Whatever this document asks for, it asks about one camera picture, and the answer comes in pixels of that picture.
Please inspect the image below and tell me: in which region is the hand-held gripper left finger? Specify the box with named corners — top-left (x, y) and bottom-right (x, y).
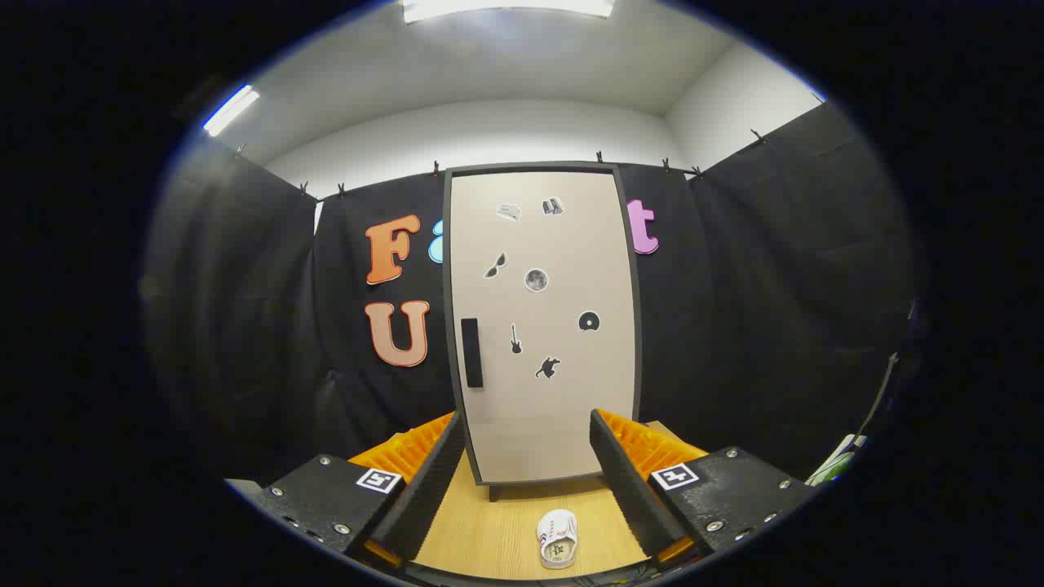
top-left (245, 410), bottom-right (467, 570)

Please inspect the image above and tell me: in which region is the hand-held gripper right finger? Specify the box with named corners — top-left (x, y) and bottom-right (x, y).
top-left (589, 408), bottom-right (816, 572)

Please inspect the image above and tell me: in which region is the white canvas shoe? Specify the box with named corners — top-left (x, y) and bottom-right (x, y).
top-left (536, 509), bottom-right (579, 569)

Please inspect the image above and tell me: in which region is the black door handle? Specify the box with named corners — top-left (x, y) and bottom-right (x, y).
top-left (461, 318), bottom-right (484, 388)

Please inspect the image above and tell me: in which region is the dark grey shoe cabinet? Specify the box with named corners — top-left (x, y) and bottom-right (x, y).
top-left (441, 161), bottom-right (644, 502)

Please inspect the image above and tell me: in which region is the white and green sheet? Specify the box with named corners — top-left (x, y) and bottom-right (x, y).
top-left (806, 434), bottom-right (867, 488)

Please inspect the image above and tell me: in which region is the black backdrop cloth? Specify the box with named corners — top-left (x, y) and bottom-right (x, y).
top-left (143, 102), bottom-right (927, 490)

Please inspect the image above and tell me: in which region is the dark thin bar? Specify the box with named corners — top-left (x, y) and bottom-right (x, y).
top-left (865, 351), bottom-right (900, 435)

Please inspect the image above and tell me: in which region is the narrow ceiling light strip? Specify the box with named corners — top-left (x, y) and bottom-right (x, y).
top-left (202, 84), bottom-right (262, 138)

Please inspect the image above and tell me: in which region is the wide ceiling light panel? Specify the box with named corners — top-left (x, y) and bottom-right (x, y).
top-left (401, 0), bottom-right (617, 24)

